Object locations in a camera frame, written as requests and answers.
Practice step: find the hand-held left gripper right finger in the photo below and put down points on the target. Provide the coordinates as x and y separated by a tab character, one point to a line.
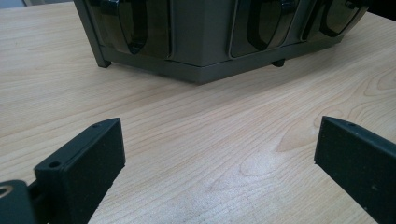
358	168

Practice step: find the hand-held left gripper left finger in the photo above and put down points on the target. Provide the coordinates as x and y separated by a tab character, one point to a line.
81	168

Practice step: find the dark translucent seasoning container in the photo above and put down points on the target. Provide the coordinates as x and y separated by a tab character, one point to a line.
267	25
339	15
155	28

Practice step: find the grey seasoning rack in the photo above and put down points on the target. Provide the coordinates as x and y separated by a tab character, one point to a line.
199	37

